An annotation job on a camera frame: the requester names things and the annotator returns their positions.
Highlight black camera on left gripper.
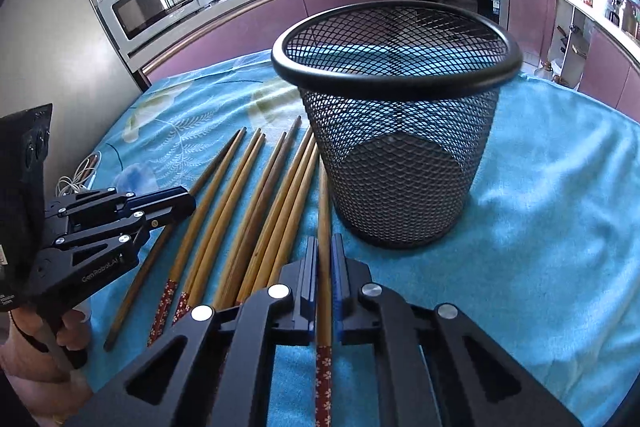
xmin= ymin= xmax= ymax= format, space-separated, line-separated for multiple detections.
xmin=1 ymin=104 xmax=53 ymax=312

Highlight black mesh utensil holder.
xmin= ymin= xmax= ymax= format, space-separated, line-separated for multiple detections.
xmin=271 ymin=0 xmax=523 ymax=249

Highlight silver microwave oven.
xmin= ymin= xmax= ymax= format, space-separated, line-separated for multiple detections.
xmin=98 ymin=0 xmax=215 ymax=56

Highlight blue floral tablecloth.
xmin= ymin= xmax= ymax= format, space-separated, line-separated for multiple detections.
xmin=94 ymin=52 xmax=639 ymax=426

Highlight purple kitchen cabinets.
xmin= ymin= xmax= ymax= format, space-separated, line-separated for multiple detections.
xmin=138 ymin=0 xmax=639 ymax=119

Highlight bamboo chopstick red patterned end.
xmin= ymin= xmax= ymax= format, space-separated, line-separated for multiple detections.
xmin=146 ymin=128 xmax=246 ymax=346

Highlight white cable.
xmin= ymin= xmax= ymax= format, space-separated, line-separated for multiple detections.
xmin=53 ymin=149 xmax=103 ymax=198

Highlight left hand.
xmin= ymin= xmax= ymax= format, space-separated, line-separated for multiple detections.
xmin=1 ymin=307 xmax=92 ymax=426

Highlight silver refrigerator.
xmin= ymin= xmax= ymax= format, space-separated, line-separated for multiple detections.
xmin=1 ymin=0 xmax=141 ymax=194

